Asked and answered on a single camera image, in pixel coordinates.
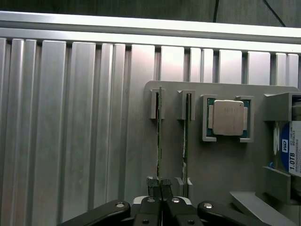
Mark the grey parts rack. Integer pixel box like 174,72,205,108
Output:
143,81,301,226

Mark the hard disk with blue label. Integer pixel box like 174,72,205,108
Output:
268,95,301,178

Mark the silver CPU chip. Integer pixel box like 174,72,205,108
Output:
206,98,250,137

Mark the thin black cable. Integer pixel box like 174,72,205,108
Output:
212,0,221,24
261,0,287,28

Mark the aluminium table edge rail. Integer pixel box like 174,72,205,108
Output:
0,10,301,54

